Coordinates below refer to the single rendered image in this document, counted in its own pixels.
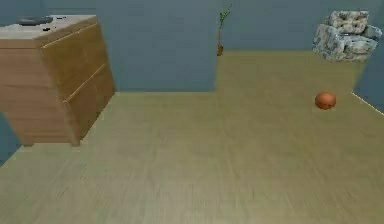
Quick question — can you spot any dark grey flat object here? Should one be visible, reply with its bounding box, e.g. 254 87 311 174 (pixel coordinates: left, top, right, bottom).
17 16 54 27

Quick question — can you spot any orange basketball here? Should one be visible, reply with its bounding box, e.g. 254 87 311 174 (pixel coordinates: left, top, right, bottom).
314 91 337 111

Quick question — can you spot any brown wooden chest of drawers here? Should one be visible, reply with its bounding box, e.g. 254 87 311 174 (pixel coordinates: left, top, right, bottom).
0 14 117 148

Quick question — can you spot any grey patterned armchair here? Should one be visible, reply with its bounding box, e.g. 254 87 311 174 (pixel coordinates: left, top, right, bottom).
312 10 383 63

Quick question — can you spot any green house plant in pot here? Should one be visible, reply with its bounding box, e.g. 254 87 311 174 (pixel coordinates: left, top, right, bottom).
216 3 233 57

